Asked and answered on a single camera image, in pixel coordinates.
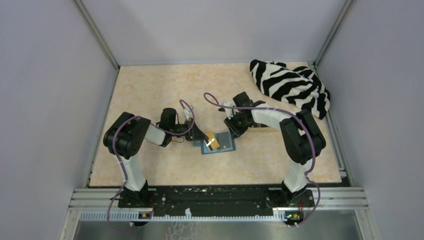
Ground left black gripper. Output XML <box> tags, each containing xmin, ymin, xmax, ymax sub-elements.
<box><xmin>170</xmin><ymin>117</ymin><xmax>209</xmax><ymax>141</ymax></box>

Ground blue leather card holder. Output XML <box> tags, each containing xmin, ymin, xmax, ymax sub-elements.
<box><xmin>200</xmin><ymin>131</ymin><xmax>236</xmax><ymax>155</ymax></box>

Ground gold credit card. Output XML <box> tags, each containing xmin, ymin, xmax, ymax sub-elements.
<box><xmin>204</xmin><ymin>131</ymin><xmax>220</xmax><ymax>152</ymax></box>

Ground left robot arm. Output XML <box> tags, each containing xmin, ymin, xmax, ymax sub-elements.
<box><xmin>103</xmin><ymin>107</ymin><xmax>210</xmax><ymax>207</ymax></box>

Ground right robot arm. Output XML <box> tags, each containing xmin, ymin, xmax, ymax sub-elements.
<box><xmin>220</xmin><ymin>92</ymin><xmax>327</xmax><ymax>206</ymax></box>

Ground zebra striped cloth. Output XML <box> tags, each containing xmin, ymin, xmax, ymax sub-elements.
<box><xmin>249</xmin><ymin>59</ymin><xmax>331</xmax><ymax>120</ymax></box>

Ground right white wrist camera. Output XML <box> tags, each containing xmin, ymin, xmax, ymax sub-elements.
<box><xmin>222</xmin><ymin>101</ymin><xmax>238</xmax><ymax>120</ymax></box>

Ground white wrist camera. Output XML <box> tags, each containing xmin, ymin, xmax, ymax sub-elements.
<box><xmin>183</xmin><ymin>105</ymin><xmax>195</xmax><ymax>121</ymax></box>
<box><xmin>222</xmin><ymin>101</ymin><xmax>238</xmax><ymax>120</ymax></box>

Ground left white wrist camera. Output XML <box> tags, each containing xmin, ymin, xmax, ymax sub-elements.
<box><xmin>183</xmin><ymin>105</ymin><xmax>195</xmax><ymax>121</ymax></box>

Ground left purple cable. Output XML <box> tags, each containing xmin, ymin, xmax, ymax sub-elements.
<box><xmin>106</xmin><ymin>99</ymin><xmax>196</xmax><ymax>233</ymax></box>

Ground purple cable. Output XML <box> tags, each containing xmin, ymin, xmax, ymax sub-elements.
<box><xmin>202</xmin><ymin>92</ymin><xmax>322</xmax><ymax>228</ymax></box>
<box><xmin>106</xmin><ymin>99</ymin><xmax>196</xmax><ymax>233</ymax></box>

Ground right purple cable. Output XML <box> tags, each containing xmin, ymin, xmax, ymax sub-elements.
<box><xmin>202</xmin><ymin>92</ymin><xmax>322</xmax><ymax>228</ymax></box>

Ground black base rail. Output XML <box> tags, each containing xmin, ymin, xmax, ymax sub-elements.
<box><xmin>117</xmin><ymin>183</ymin><xmax>315</xmax><ymax>217</ymax></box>

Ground white slotted cable duct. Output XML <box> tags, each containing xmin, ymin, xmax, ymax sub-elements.
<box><xmin>79</xmin><ymin>210</ymin><xmax>288</xmax><ymax>222</ymax></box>

